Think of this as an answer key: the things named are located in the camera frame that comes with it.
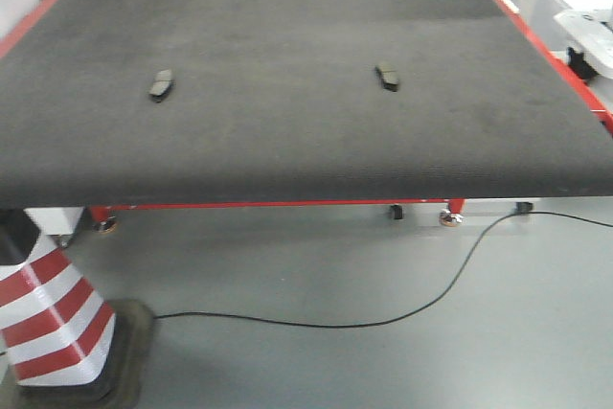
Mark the red white traffic cone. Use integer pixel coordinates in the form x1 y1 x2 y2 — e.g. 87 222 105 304
1 210 154 408

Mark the black floor cable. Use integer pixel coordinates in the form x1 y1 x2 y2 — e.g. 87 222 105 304
155 211 613 329

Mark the white machine housing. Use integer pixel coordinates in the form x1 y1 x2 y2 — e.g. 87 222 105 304
555 0 612 79

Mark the brake pad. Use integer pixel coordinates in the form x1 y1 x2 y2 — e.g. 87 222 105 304
148 69 174 102
375 61 400 92

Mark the red conveyor frame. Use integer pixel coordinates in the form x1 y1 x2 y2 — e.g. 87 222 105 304
1 0 612 209

